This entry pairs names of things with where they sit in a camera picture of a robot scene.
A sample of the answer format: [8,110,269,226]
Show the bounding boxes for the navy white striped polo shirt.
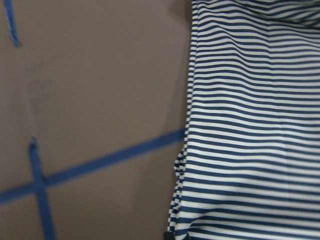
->
[166,0,320,240]

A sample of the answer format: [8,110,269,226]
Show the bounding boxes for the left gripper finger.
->
[163,232,174,240]

